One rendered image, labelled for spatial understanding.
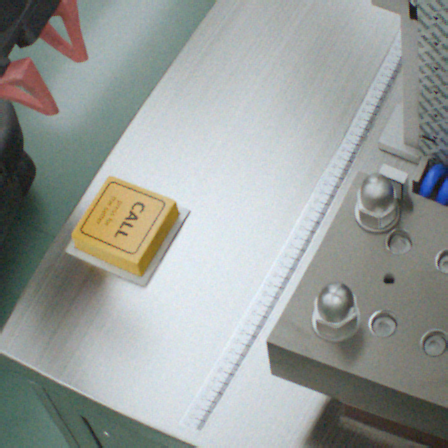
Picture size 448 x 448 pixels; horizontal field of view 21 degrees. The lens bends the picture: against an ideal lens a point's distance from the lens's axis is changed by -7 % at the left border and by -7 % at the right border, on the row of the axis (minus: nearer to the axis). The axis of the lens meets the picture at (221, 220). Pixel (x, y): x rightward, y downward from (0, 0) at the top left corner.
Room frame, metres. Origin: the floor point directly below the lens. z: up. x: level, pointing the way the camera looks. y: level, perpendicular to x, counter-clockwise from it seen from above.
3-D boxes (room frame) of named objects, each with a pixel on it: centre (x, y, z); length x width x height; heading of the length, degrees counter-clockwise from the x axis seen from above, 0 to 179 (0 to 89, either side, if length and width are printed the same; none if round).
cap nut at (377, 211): (0.51, -0.12, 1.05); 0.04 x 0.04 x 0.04
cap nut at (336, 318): (0.42, -0.07, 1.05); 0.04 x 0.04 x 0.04
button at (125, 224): (0.62, 0.08, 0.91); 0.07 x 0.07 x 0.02; 53
